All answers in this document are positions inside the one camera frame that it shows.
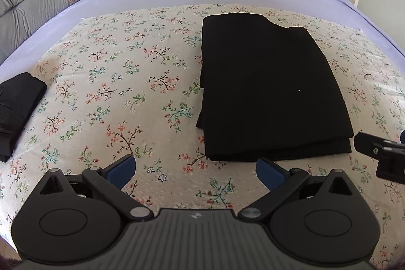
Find black pants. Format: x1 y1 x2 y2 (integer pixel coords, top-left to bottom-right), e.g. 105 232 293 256
197 13 354 162

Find floral bed cloth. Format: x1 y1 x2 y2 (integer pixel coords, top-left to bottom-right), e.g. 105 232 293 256
1 4 404 241

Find purple bed sheet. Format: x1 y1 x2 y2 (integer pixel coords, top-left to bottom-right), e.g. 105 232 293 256
1 0 404 80

